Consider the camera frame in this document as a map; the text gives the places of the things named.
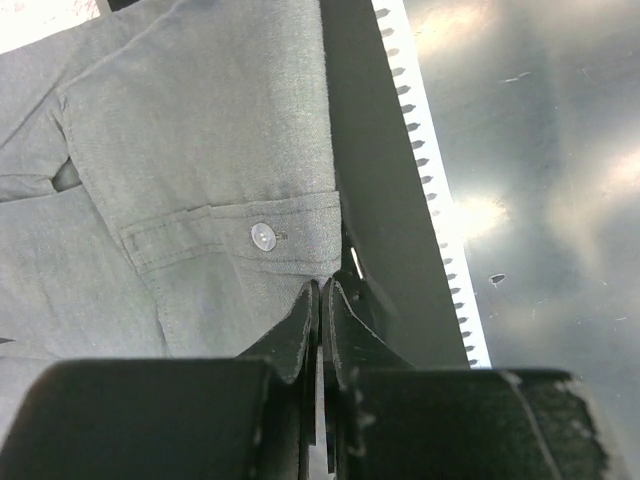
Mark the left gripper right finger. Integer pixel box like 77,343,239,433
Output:
321,279,630,479

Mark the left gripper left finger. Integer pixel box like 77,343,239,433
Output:
1,281,320,479

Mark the grey long sleeve shirt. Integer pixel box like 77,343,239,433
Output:
1,1,342,430

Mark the white slotted cable duct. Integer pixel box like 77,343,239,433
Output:
372,1,492,369

